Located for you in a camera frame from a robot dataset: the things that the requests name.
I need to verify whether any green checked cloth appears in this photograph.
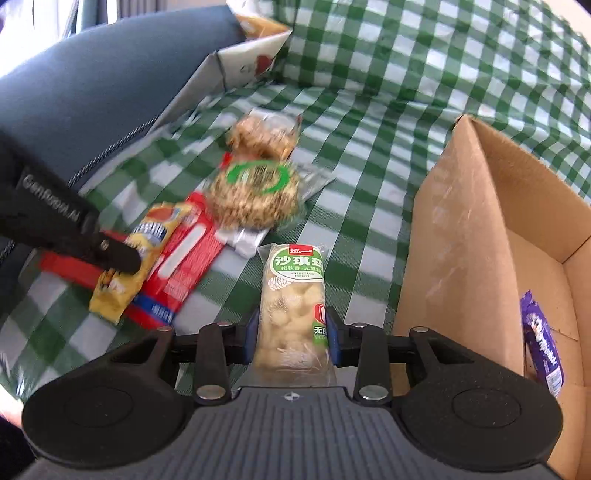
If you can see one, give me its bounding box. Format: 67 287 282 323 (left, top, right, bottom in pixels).
0 0 591 402

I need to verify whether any round brown nut cake packet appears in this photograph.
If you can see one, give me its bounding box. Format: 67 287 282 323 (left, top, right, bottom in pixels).
226 108 303 160

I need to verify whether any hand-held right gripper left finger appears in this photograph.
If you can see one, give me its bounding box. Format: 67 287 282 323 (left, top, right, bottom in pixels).
108 308 262 404

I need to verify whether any red snack packet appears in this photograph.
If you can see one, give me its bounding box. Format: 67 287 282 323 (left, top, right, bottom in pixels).
39 191 227 328

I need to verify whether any yellow snack packet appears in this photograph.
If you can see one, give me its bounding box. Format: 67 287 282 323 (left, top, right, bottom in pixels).
89 203 192 324

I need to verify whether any purple snack packet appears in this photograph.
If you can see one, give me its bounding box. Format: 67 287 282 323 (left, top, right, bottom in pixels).
519 291 566 398

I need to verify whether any round oat cake green label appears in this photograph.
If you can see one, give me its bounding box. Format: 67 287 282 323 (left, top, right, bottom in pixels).
203 159 308 229

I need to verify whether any cardboard box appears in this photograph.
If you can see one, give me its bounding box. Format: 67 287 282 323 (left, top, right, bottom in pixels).
392 114 591 480

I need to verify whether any clear puffed snack bar packet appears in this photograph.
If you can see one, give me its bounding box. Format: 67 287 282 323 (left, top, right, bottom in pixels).
252 242 335 388

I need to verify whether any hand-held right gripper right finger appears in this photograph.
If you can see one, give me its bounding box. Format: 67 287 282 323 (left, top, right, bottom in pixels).
323 305 476 403

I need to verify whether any white printed paper bag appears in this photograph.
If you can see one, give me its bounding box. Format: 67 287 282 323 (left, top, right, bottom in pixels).
157 11 294 134

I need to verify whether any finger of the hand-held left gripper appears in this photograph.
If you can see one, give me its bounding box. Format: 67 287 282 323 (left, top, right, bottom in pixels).
83 230 142 276

